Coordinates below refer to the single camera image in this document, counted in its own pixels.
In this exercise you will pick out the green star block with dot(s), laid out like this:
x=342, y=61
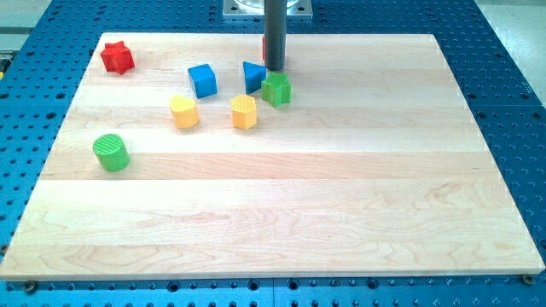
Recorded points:
x=276, y=89

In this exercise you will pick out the light wooden board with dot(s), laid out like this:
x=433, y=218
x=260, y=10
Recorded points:
x=375, y=167

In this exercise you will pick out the red star block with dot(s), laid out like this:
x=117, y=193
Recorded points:
x=117, y=57

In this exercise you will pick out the yellow hexagon block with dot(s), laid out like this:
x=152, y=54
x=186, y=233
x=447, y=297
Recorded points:
x=244, y=112

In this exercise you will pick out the blue triangle block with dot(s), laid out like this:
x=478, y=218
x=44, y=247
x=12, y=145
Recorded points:
x=254, y=74

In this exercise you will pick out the yellow heart block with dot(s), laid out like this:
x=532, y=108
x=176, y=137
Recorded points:
x=184, y=111

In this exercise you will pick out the blue cube block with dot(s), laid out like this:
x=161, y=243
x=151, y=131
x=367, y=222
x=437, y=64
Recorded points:
x=203, y=81

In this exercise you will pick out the red block behind rod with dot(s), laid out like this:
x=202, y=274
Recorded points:
x=263, y=48

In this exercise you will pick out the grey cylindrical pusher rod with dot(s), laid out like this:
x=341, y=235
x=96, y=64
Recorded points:
x=275, y=17

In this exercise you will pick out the green cylinder block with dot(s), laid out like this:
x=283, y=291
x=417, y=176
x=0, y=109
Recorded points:
x=111, y=152

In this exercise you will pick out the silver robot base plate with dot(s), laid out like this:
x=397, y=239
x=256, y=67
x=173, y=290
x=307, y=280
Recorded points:
x=254, y=9

